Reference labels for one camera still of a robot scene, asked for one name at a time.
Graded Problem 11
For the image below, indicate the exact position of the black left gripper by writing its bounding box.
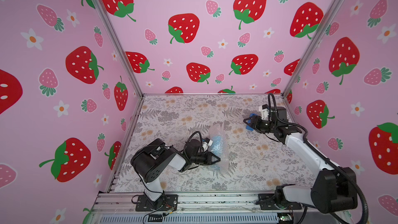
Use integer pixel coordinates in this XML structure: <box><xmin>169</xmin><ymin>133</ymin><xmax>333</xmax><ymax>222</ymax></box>
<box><xmin>189</xmin><ymin>152</ymin><xmax>220</xmax><ymax>166</ymax></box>

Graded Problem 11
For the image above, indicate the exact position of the clear bubble wrap sheet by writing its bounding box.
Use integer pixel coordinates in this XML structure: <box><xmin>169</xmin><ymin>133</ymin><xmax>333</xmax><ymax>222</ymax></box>
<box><xmin>207</xmin><ymin>123</ymin><xmax>230</xmax><ymax>174</ymax></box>

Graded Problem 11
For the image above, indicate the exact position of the blue plastic wine glass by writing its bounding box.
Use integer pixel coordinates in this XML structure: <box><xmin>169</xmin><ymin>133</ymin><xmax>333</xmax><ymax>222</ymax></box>
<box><xmin>209</xmin><ymin>133</ymin><xmax>228</xmax><ymax>170</ymax></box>

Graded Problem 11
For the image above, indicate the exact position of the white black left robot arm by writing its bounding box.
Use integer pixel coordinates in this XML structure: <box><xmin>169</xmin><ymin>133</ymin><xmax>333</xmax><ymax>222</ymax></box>
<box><xmin>131</xmin><ymin>136</ymin><xmax>221</xmax><ymax>203</ymax></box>

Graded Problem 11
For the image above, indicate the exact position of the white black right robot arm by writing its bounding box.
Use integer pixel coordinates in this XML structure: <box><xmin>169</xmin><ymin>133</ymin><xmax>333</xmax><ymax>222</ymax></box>
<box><xmin>243</xmin><ymin>115</ymin><xmax>359</xmax><ymax>214</ymax></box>

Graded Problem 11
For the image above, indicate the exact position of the blue tape dispenser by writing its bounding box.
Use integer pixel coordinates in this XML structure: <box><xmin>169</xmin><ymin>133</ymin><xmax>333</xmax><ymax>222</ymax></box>
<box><xmin>246</xmin><ymin>113</ymin><xmax>256</xmax><ymax>129</ymax></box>

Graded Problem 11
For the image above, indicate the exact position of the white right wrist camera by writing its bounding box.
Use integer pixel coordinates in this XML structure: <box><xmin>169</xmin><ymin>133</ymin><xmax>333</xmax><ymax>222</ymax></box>
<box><xmin>259</xmin><ymin>104</ymin><xmax>272</xmax><ymax>120</ymax></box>

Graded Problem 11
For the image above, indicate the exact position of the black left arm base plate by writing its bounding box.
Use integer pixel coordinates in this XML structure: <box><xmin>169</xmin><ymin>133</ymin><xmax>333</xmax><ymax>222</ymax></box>
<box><xmin>135</xmin><ymin>194</ymin><xmax>178</xmax><ymax>212</ymax></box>

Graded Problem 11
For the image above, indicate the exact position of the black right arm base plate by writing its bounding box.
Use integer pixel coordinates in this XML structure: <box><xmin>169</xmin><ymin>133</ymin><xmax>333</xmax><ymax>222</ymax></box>
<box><xmin>255</xmin><ymin>194</ymin><xmax>302</xmax><ymax>211</ymax></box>

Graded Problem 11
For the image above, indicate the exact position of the aluminium frame post right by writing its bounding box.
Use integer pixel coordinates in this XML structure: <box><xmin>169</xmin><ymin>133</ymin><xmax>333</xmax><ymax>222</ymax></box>
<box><xmin>282</xmin><ymin>0</ymin><xmax>344</xmax><ymax>100</ymax></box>

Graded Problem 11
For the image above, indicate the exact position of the aluminium frame post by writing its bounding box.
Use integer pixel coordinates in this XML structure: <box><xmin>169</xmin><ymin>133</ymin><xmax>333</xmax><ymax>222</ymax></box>
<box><xmin>92</xmin><ymin>0</ymin><xmax>144</xmax><ymax>99</ymax></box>
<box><xmin>282</xmin><ymin>0</ymin><xmax>344</xmax><ymax>100</ymax></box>

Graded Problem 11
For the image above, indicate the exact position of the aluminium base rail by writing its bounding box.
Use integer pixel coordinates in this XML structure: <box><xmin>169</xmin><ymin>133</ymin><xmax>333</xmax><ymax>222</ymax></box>
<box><xmin>90</xmin><ymin>191</ymin><xmax>346</xmax><ymax>224</ymax></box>

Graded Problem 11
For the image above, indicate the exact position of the aluminium frame post left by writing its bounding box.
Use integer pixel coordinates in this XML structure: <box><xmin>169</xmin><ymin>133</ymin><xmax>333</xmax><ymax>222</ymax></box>
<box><xmin>92</xmin><ymin>0</ymin><xmax>144</xmax><ymax>99</ymax></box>

